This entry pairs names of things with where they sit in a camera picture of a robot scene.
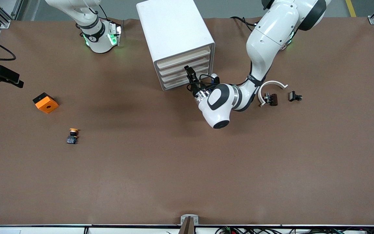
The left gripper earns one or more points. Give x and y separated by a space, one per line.
194 86

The yellow push button black base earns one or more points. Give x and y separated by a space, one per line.
72 139

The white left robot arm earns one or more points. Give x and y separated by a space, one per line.
268 35

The orange box with hole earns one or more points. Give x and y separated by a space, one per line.
47 105

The white curved pipe clamp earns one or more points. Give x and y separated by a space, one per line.
260 96

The small metal valve fitting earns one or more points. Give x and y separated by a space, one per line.
267 97

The brown table cover mat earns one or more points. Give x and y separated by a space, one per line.
187 162

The black square push switch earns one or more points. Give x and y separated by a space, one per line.
292 96

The grey metal bracket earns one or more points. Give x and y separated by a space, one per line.
183 217

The white table edge rail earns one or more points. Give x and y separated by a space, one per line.
44 230

